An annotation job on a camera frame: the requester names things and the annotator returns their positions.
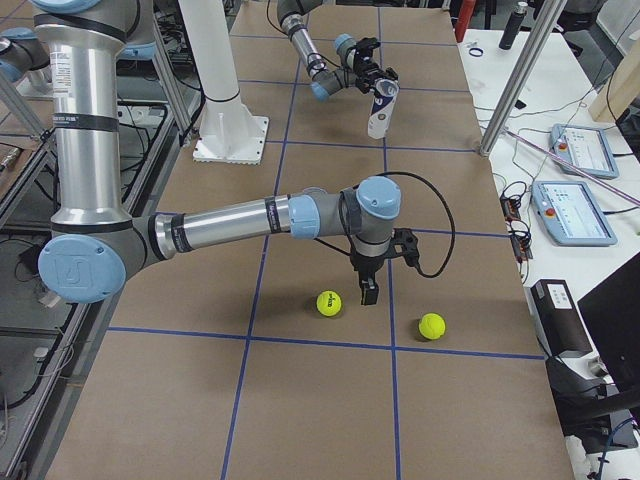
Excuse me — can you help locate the small orange electronics box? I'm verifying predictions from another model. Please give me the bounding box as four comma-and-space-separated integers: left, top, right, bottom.
500, 196, 522, 222

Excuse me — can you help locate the Wilson tennis ball can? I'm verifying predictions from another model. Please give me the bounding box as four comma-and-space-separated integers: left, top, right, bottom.
368, 79, 400, 139

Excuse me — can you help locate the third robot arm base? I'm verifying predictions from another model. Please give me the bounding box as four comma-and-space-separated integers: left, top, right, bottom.
1, 27, 51, 89

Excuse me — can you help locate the brown black box device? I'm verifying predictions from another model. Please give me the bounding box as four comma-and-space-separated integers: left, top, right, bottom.
530, 279, 593, 358

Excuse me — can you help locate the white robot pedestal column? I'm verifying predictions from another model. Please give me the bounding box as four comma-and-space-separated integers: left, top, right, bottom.
179, 0, 269, 165

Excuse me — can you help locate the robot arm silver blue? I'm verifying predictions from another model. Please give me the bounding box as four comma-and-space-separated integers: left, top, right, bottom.
277, 1, 399, 109
30, 1, 401, 305

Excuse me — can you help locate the black water bottle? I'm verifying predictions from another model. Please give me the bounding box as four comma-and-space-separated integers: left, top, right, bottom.
498, 1, 528, 50

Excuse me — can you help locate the tennis ball Roland Garros print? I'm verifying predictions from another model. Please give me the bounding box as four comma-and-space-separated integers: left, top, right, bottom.
418, 312, 446, 340

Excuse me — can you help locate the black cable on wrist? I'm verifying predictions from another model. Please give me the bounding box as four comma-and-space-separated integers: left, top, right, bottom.
337, 172, 456, 278

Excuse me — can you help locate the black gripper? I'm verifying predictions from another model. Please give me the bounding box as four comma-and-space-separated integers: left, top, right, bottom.
350, 244, 389, 306
352, 37, 398, 94

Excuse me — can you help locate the tennis ball Wilson 3 print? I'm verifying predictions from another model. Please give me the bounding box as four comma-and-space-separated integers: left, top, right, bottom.
316, 290, 342, 317

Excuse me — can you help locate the red cylinder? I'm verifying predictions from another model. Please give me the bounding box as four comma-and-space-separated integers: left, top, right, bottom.
454, 0, 476, 43

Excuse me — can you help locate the teach pendant tablet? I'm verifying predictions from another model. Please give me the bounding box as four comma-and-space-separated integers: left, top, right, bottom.
550, 124, 619, 179
531, 181, 618, 247

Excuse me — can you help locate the black monitor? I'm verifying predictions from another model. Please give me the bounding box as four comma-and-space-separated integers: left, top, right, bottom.
578, 254, 639, 389

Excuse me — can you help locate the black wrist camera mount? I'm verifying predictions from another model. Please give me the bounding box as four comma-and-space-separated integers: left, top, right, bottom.
392, 228, 420, 268

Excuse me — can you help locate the near teach pendant tablet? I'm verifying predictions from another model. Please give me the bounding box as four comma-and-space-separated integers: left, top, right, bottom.
531, 181, 618, 247

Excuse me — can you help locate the far teach pendant tablet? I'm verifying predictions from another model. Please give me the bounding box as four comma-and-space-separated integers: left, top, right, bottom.
550, 124, 619, 179

